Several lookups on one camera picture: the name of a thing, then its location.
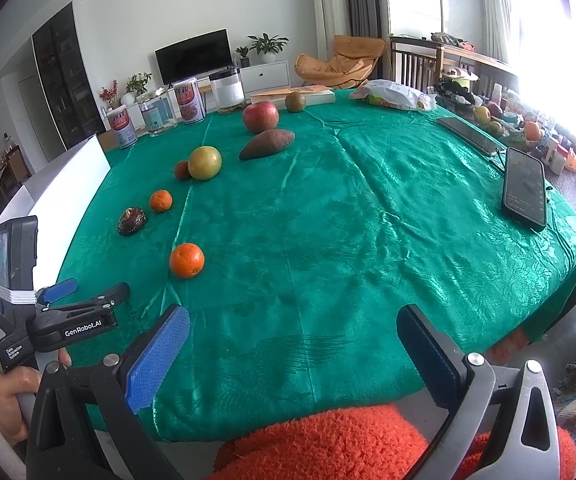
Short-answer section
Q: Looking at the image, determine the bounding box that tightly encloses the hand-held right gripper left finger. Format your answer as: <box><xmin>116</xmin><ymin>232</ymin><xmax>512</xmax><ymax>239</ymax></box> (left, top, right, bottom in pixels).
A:
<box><xmin>25</xmin><ymin>304</ymin><xmax>191</xmax><ymax>480</ymax></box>

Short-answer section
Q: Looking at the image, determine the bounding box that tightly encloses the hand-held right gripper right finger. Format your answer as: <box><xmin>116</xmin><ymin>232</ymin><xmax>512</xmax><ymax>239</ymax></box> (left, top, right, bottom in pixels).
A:
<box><xmin>397</xmin><ymin>304</ymin><xmax>561</xmax><ymax>480</ymax></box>

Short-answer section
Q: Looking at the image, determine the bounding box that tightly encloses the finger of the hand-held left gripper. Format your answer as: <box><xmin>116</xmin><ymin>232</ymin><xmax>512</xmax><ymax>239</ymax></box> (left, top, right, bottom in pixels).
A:
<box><xmin>35</xmin><ymin>277</ymin><xmax>79</xmax><ymax>307</ymax></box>
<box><xmin>43</xmin><ymin>281</ymin><xmax>132</xmax><ymax>317</ymax></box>

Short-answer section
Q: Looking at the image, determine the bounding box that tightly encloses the dark wrinkled fruit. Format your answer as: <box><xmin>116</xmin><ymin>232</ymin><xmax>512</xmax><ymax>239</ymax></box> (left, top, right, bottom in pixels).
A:
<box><xmin>117</xmin><ymin>207</ymin><xmax>147</xmax><ymax>236</ymax></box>

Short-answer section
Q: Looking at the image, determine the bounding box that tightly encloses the large orange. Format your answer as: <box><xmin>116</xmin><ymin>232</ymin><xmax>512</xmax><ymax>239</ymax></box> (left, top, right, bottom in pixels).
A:
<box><xmin>169</xmin><ymin>242</ymin><xmax>205</xmax><ymax>280</ymax></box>

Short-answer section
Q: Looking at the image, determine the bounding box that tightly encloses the yellow-green round citrus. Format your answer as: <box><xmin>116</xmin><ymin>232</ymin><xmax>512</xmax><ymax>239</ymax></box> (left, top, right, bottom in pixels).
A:
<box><xmin>188</xmin><ymin>145</ymin><xmax>223</xmax><ymax>181</ymax></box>

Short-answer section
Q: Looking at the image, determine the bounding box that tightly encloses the sweet potato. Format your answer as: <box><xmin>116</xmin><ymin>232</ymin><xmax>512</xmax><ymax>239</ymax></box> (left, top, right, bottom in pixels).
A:
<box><xmin>239</xmin><ymin>129</ymin><xmax>296</xmax><ymax>161</ymax></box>

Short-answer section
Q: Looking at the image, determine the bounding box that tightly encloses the person's left hand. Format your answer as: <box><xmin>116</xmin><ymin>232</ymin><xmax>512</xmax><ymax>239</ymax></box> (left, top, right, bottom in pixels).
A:
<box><xmin>0</xmin><ymin>350</ymin><xmax>72</xmax><ymax>446</ymax></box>

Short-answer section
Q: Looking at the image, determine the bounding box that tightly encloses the white board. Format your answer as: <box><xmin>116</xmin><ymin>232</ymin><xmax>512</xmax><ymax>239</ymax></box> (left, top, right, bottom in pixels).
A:
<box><xmin>0</xmin><ymin>135</ymin><xmax>111</xmax><ymax>321</ymax></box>

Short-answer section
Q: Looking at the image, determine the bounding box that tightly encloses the orange fluffy garment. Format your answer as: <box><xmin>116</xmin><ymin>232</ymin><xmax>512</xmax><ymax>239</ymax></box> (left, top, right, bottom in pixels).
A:
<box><xmin>208</xmin><ymin>404</ymin><xmax>576</xmax><ymax>480</ymax></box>

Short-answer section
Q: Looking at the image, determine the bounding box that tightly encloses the green tablecloth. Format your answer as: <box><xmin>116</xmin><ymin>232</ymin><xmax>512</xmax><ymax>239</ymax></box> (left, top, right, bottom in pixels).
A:
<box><xmin>55</xmin><ymin>87</ymin><xmax>576</xmax><ymax>443</ymax></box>

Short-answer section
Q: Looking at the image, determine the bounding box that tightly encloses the tall labelled tin can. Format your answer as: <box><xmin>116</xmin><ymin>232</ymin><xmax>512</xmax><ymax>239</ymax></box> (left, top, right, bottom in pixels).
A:
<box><xmin>173</xmin><ymin>77</ymin><xmax>207</xmax><ymax>125</ymax></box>
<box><xmin>110</xmin><ymin>108</ymin><xmax>139</xmax><ymax>150</ymax></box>

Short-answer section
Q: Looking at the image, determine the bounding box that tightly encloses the large black smartphone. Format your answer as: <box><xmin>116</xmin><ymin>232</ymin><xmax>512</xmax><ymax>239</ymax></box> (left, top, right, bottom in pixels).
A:
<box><xmin>501</xmin><ymin>146</ymin><xmax>548</xmax><ymax>232</ymax></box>

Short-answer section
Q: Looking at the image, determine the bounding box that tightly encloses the dark display cabinet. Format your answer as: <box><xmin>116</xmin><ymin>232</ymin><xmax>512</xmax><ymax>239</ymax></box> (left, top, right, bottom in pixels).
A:
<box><xmin>32</xmin><ymin>2</ymin><xmax>106</xmax><ymax>151</ymax></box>

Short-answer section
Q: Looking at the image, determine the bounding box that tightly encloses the glass jar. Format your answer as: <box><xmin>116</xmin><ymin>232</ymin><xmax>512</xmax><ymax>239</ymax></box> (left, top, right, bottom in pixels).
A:
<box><xmin>137</xmin><ymin>89</ymin><xmax>179</xmax><ymax>137</ymax></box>

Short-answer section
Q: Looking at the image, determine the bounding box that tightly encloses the red flower arrangement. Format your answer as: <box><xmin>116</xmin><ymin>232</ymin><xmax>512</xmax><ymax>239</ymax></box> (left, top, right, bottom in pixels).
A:
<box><xmin>98</xmin><ymin>80</ymin><xmax>121</xmax><ymax>110</ymax></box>

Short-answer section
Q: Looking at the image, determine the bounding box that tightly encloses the leafy plant in white vase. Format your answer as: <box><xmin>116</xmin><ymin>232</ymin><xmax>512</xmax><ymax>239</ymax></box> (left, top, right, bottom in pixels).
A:
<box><xmin>120</xmin><ymin>72</ymin><xmax>153</xmax><ymax>107</ymax></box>

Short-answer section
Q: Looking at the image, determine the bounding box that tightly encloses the flat-lying black smartphone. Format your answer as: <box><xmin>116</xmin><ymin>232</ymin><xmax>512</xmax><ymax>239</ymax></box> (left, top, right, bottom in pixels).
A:
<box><xmin>436</xmin><ymin>116</ymin><xmax>506</xmax><ymax>157</ymax></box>

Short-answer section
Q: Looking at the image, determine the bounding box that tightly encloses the red apple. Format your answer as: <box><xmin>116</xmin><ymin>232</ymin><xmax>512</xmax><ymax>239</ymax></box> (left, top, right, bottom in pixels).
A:
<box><xmin>242</xmin><ymin>101</ymin><xmax>279</xmax><ymax>134</ymax></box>

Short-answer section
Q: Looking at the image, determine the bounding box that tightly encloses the clear canister with white contents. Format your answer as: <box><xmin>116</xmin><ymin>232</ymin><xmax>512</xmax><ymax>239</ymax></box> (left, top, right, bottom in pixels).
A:
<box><xmin>209</xmin><ymin>67</ymin><xmax>245</xmax><ymax>115</ymax></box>

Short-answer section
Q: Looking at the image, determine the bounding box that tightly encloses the white plastic bag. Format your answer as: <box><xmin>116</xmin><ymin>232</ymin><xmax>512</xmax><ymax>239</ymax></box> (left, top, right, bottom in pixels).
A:
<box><xmin>350</xmin><ymin>79</ymin><xmax>438</xmax><ymax>112</ymax></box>

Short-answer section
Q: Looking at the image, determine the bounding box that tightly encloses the black television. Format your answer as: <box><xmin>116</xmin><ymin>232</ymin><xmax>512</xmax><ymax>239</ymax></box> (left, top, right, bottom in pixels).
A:
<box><xmin>155</xmin><ymin>29</ymin><xmax>233</xmax><ymax>86</ymax></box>

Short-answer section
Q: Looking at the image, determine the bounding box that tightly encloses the white television cabinet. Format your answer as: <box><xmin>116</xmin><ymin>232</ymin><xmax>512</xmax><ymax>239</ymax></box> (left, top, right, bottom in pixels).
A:
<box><xmin>100</xmin><ymin>60</ymin><xmax>291</xmax><ymax>126</ymax></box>

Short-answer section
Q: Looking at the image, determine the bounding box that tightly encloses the flat book box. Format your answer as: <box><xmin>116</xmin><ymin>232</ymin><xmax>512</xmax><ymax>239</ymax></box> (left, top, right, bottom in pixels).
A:
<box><xmin>250</xmin><ymin>86</ymin><xmax>336</xmax><ymax>110</ymax></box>

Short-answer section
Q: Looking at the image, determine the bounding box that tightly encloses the wooden bench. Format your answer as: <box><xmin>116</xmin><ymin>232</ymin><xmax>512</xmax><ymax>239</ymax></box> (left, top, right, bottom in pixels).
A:
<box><xmin>390</xmin><ymin>34</ymin><xmax>518</xmax><ymax>96</ymax></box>

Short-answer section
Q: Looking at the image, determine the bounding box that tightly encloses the orange lounge chair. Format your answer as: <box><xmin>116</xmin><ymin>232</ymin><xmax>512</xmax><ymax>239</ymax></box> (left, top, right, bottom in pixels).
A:
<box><xmin>294</xmin><ymin>35</ymin><xmax>387</xmax><ymax>90</ymax></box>

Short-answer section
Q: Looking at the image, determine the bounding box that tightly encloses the large green potted plant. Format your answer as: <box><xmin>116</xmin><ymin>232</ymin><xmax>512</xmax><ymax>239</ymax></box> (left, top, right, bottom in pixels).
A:
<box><xmin>248</xmin><ymin>33</ymin><xmax>289</xmax><ymax>64</ymax></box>

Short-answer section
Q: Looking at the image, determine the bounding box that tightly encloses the white sheer curtain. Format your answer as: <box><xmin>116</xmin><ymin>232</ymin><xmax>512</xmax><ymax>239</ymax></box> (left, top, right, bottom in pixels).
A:
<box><xmin>478</xmin><ymin>0</ymin><xmax>518</xmax><ymax>66</ymax></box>

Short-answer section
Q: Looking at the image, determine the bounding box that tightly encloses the white standing air conditioner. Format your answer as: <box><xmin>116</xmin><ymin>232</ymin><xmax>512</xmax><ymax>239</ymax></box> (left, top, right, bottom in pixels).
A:
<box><xmin>308</xmin><ymin>0</ymin><xmax>351</xmax><ymax>61</ymax></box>

